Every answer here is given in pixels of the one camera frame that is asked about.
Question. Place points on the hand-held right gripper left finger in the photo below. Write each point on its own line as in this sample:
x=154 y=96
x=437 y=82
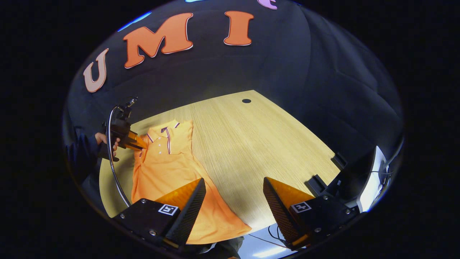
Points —
x=188 y=212

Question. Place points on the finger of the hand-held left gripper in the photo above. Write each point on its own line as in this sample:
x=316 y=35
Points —
x=138 y=141

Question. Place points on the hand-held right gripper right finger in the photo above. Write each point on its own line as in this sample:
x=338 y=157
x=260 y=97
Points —
x=278 y=212

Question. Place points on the orange T-shirt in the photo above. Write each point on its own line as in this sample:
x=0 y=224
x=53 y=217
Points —
x=165 y=172

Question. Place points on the black desk bracket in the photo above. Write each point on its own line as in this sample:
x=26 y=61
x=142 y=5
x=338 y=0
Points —
x=316 y=185
x=339 y=160

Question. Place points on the person's dark clothing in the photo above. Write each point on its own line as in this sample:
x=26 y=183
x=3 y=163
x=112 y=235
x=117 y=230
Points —
x=215 y=248

